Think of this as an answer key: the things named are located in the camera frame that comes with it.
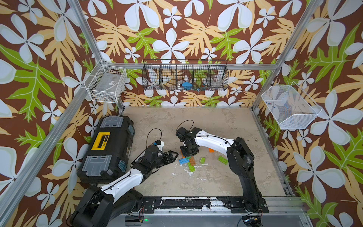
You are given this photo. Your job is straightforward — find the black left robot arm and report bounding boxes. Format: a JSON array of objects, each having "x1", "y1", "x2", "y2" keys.
[{"x1": 66, "y1": 145, "x2": 179, "y2": 227}]

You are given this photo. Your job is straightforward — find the tan brick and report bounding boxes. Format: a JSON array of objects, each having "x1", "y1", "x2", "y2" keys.
[{"x1": 189, "y1": 157, "x2": 196, "y2": 166}]

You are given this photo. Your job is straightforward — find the white wire basket left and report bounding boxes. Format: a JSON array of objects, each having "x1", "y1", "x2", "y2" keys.
[{"x1": 85, "y1": 64, "x2": 127, "y2": 104}]

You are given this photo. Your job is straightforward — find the black yellow toolbox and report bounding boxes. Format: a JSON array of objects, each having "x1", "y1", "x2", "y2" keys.
[{"x1": 77, "y1": 115, "x2": 135, "y2": 184}]

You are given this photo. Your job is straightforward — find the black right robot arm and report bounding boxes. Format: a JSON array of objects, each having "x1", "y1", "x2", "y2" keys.
[{"x1": 176, "y1": 127, "x2": 268, "y2": 213}]

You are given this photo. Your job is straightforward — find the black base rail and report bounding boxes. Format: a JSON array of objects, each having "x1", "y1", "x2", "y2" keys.
[{"x1": 127, "y1": 196, "x2": 269, "y2": 214}]

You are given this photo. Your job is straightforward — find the white mesh basket right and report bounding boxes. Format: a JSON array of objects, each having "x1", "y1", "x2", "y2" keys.
[{"x1": 261, "y1": 82, "x2": 322, "y2": 130}]

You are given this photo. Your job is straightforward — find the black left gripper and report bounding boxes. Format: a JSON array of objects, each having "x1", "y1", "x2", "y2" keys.
[{"x1": 150, "y1": 150, "x2": 178, "y2": 169}]

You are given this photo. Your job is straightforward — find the black wire basket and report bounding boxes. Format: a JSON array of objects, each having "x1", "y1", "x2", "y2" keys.
[{"x1": 140, "y1": 59, "x2": 229, "y2": 91}]

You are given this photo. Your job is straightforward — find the blue brick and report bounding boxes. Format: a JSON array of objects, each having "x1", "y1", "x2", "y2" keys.
[{"x1": 178, "y1": 158, "x2": 190, "y2": 165}]

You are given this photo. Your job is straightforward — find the lime brick front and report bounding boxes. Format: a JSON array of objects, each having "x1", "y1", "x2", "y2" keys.
[{"x1": 188, "y1": 163, "x2": 195, "y2": 172}]

